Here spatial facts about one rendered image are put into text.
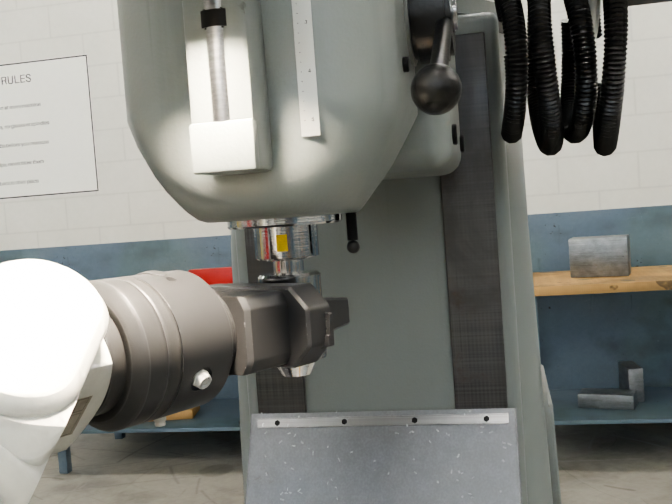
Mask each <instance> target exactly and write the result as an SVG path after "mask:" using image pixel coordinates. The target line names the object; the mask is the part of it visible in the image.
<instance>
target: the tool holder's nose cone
mask: <svg viewBox="0 0 672 504"><path fill-rule="evenodd" d="M315 364H316V362H314V363H311V364H307V365H304V366H300V367H297V368H285V367H278V369H279V371H280V372H281V374H282V375H283V376H285V377H300V376H306V375H309V374H311V373H312V371H313V368H314V366H315Z"/></svg>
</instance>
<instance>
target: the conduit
mask: <svg viewBox="0 0 672 504"><path fill-rule="evenodd" d="M563 1H564V5H565V8H566V9H565V10H566V12H567V13H566V14H567V19H563V20H561V21H560V22H561V25H560V26H562V27H561V30H562V31H561V32H560V33H561V34H562V35H561V37H562V39H561V41H562V43H561V45H562V47H561V48H562V50H561V52H562V54H561V56H562V58H561V59H562V61H561V63H562V65H561V67H562V69H561V71H562V72H561V75H562V76H561V78H562V79H561V80H560V81H561V82H562V83H561V87H560V88H561V90H560V89H559V85H558V83H559V81H558V80H557V79H558V78H559V77H558V76H556V75H557V74H558V72H556V70H557V68H556V67H555V66H556V65H557V64H556V63H555V61H556V59H555V56H556V55H555V54H554V52H555V50H554V47H555V46H554V45H553V44H554V41H553V38H554V37H553V36H552V35H553V32H552V30H553V28H551V27H552V25H553V24H551V22H552V20H551V18H552V16H551V13H552V12H551V9H552V8H551V4H550V3H551V0H527V6H528V7H527V10H528V11H527V13H528V15H527V17H528V18H527V21H528V22H527V28H528V29H526V27H525V26H526V24H525V22H526V21H525V19H524V18H525V17H524V12H523V7H522V3H521V0H494V3H495V7H496V13H497V18H498V20H499V22H502V25H503V30H504V31H503V33H504V38H505V39H504V41H505V44H504V45H505V46H506V47H505V49H506V52H505V53H506V54H507V55H505V56H504V58H505V60H504V62H505V64H504V65H505V66H506V67H505V68H504V69H505V70H506V71H505V73H506V75H505V77H506V78H505V80H506V82H505V84H506V85H505V87H506V89H505V98H504V99H505V101H504V103H505V104H504V112H503V113H504V114H503V121H502V129H501V136H502V138H503V140H504V141H506V142H508V143H516V142H518V141H519V140H520V139H521V138H522V133H523V129H524V123H525V116H526V109H527V108H526V107H527V104H528V111H529V117H530V123H531V128H532V132H533V135H534V138H535V141H536V144H537V146H538V149H539V150H540V152H542V153H543V154H545V155H546V156H553V155H556V154H557V153H558V152H560V151H561V149H562V145H563V142H564V139H565V140H566V141H568V142H570V143H571V144H574V143H580V142H582V141H583V140H584V139H586V138H587V136H588V135H589V133H590V131H591V128H593V129H592V130H593V146H594V149H595V151H596V153H597V154H599V155H602V156H608V155H611V154H612V153H613V152H614V151H615V150H616V148H617V143H618V137H619V132H620V123H621V116H622V108H623V100H624V91H625V88H624V87H625V84H624V83H625V78H626V76H625V74H626V71H625V69H626V68H627V67H626V66H625V65H626V64H627V62H626V59H627V57H626V55H627V54H628V53H627V52H626V50H627V49H628V48H627V47H626V46H627V45H628V43H627V41H628V38H627V36H628V33H627V32H628V28H627V27H628V25H629V24H628V19H627V18H628V1H627V0H603V12H604V13H603V16H604V18H603V20H604V23H603V24H604V29H605V30H604V32H603V33H604V36H603V37H604V38H605V39H604V40H603V41H604V42H605V43H604V45H603V46H604V47H605V48H604V49H603V50H604V51H605V52H604V53H603V55H604V57H603V60H604V62H603V63H602V64H603V65H604V66H603V67H602V69H603V71H602V74H603V75H602V76H601V78H602V79H601V82H602V83H598V77H597V76H598V73H597V71H598V69H597V68H596V67H597V66H598V64H597V63H596V62H597V61H598V60H597V59H596V58H597V55H596V53H597V51H596V50H595V49H596V46H595V44H596V42H595V41H594V40H595V37H594V34H595V33H594V32H593V31H594V28H593V23H592V21H593V20H592V15H591V11H590V7H589V1H588V0H563ZM526 31H527V32H528V33H527V32H526ZM526 35H527V36H526ZM526 39H527V40H526ZM559 91H560V92H561V93H559ZM560 95H561V96H560ZM527 99H528V100H527ZM527 101H528V103H527Z"/></svg>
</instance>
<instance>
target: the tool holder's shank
mask: <svg viewBox="0 0 672 504"><path fill-rule="evenodd" d="M304 259H307V258H299V259H287V260H270V261H268V262H273V272H274V273H275V274H293V273H301V272H303V271H304Z"/></svg>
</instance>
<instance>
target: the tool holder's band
mask: <svg viewBox="0 0 672 504"><path fill-rule="evenodd" d="M258 283H311V284H312V285H313V286H317V285H320V284H321V273H320V272H319V271H318V270H304V271H303V272H301V273H293V274H275V273H274V272H272V273H265V274H261V275H260V276H259V277H258Z"/></svg>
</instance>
